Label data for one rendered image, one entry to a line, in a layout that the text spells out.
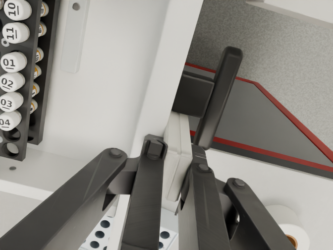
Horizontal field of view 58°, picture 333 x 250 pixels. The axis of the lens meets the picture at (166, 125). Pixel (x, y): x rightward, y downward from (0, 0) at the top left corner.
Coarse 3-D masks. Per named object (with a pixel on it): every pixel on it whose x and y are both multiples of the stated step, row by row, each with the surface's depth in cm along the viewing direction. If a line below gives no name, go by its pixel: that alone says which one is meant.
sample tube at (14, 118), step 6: (36, 102) 25; (36, 108) 25; (6, 114) 21; (12, 114) 21; (18, 114) 22; (0, 120) 21; (6, 120) 21; (12, 120) 21; (18, 120) 22; (0, 126) 21; (6, 126) 21; (12, 126) 21
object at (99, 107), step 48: (96, 0) 25; (144, 0) 25; (96, 48) 26; (144, 48) 26; (48, 96) 28; (96, 96) 28; (144, 96) 28; (48, 144) 30; (96, 144) 30; (48, 192) 25
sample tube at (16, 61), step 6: (6, 54) 19; (12, 54) 19; (18, 54) 20; (42, 54) 23; (6, 60) 19; (12, 60) 19; (18, 60) 19; (24, 60) 20; (36, 60) 22; (6, 66) 19; (12, 66) 19; (18, 66) 19; (24, 66) 20; (12, 72) 20
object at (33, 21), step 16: (32, 0) 19; (32, 16) 19; (32, 32) 20; (16, 48) 20; (32, 48) 20; (32, 64) 21; (32, 80) 21; (0, 128) 22; (0, 144) 23; (16, 144) 23
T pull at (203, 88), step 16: (224, 48) 20; (224, 64) 19; (192, 80) 20; (208, 80) 20; (224, 80) 19; (176, 96) 20; (192, 96) 20; (208, 96) 20; (224, 96) 20; (176, 112) 21; (192, 112) 20; (208, 112) 20; (208, 128) 21; (208, 144) 21
